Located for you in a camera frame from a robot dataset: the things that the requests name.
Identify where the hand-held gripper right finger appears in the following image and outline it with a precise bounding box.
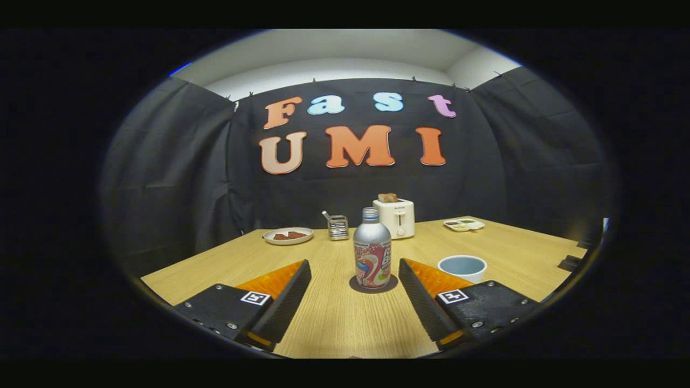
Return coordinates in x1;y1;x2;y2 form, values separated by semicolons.
398;258;541;350

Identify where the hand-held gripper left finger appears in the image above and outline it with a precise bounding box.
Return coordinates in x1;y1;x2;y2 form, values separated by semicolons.
172;259;313;352

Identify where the white cup with handle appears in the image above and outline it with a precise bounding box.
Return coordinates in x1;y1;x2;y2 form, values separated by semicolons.
437;255;488;285

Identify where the round brown coaster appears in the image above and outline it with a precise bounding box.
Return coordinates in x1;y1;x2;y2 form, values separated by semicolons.
349;274;399;294

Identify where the silver juice bottle pink label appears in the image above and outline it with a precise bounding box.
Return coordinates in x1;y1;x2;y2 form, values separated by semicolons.
353;207;392;289

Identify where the wooden table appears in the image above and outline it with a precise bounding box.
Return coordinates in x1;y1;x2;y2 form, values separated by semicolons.
140;216;588;359

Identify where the white round plate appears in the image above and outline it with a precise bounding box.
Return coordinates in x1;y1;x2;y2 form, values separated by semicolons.
263;227;314;246

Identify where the white toaster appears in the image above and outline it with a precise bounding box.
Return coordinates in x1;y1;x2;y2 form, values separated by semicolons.
372;198;416;240

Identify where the white divided sauce tray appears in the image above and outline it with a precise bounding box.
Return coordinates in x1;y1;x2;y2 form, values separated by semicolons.
444;218;486;232

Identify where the metal wire basket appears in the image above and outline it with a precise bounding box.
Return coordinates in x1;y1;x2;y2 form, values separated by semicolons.
322;211;350;241

